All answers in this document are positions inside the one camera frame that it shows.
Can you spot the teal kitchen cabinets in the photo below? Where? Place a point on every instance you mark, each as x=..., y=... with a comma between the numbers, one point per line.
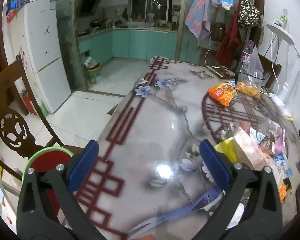
x=130, y=42

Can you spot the orange snack packet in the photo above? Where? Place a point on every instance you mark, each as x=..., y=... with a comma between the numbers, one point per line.
x=221, y=92

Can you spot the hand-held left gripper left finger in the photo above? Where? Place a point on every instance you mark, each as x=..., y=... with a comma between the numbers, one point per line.
x=83, y=166

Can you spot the clear bag of yellow snacks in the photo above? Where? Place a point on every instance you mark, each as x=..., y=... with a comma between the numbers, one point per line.
x=250, y=90

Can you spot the blue white wrapper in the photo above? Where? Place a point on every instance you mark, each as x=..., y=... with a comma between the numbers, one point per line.
x=283, y=165

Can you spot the plain wooden chair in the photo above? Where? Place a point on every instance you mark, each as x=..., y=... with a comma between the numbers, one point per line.
x=272, y=72

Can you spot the red fire extinguisher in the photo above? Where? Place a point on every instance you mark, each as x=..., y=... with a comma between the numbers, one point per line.
x=28, y=103

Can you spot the black range hood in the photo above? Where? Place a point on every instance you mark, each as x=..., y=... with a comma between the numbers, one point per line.
x=88, y=2

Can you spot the purple label water bottle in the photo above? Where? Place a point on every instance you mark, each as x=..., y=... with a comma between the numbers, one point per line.
x=247, y=52

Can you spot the plaid hanging cloth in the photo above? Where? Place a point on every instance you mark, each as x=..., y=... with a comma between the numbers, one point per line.
x=197, y=12

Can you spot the red bin with green rim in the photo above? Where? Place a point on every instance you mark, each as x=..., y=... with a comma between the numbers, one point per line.
x=50, y=156

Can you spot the yellow packet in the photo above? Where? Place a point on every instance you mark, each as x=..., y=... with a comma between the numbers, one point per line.
x=227, y=151

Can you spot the large pink wrapper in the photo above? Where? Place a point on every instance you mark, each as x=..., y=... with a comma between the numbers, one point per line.
x=280, y=142

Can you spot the small orange wrapper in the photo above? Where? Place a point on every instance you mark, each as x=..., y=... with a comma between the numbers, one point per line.
x=282, y=192

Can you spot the brown pouch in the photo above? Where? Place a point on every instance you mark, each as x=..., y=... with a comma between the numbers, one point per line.
x=220, y=71

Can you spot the white refrigerator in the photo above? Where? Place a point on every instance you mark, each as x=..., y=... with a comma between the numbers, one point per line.
x=45, y=55

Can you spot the kitchen window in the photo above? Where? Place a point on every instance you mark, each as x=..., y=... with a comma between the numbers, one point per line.
x=150, y=0

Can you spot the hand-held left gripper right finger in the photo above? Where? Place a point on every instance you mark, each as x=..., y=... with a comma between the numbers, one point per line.
x=215, y=166

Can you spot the leopard print bag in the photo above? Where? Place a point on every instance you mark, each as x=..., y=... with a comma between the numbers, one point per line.
x=250, y=13

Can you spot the red hanging garment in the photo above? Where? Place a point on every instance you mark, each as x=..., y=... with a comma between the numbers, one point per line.
x=231, y=42

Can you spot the carved wooden chair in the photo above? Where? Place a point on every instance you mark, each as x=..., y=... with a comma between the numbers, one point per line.
x=12, y=130

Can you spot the green plastic bottle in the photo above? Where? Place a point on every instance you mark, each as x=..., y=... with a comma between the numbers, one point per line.
x=42, y=108

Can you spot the black wok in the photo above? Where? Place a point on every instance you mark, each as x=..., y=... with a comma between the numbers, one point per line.
x=95, y=23

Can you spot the yellow notepad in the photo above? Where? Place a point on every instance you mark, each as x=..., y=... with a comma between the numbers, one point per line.
x=287, y=115

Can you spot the kitchen trash can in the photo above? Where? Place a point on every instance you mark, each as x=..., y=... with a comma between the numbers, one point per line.
x=92, y=75

